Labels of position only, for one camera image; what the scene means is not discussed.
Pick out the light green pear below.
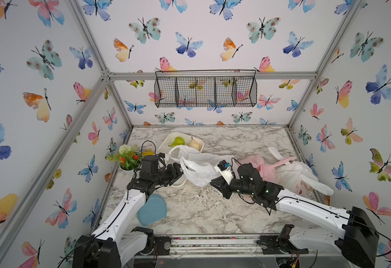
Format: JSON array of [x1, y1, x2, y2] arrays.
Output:
[[170, 136, 185, 147]]

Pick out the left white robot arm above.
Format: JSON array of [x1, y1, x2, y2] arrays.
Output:
[[69, 153, 183, 268]]

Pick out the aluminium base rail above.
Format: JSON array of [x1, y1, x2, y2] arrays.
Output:
[[76, 233, 337, 259]]

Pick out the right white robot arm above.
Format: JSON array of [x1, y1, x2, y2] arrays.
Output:
[[210, 160, 380, 268]]

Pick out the black wire mesh basket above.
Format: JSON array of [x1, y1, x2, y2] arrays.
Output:
[[151, 69, 258, 108]]

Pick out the pink apple print plastic bag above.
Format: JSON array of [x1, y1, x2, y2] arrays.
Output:
[[240, 155, 297, 183]]

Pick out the small yellow object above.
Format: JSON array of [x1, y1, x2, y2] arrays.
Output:
[[142, 151, 155, 157]]

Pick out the white lemon print plastic bag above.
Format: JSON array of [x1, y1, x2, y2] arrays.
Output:
[[165, 145, 233, 187]]

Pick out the white cartoon print plastic bag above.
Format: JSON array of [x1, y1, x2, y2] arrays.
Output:
[[268, 147, 334, 199]]

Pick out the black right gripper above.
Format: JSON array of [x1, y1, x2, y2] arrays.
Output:
[[209, 175, 256, 201]]

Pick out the potted plant white pot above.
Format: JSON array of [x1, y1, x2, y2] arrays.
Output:
[[106, 145, 142, 170]]

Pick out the white rectangular fruit tray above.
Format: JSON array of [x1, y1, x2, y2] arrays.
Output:
[[157, 132, 209, 188]]

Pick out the blue paddle shaped board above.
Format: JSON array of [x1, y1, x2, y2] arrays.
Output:
[[137, 194, 167, 226]]

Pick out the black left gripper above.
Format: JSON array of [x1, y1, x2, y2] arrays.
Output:
[[151, 162, 187, 186]]

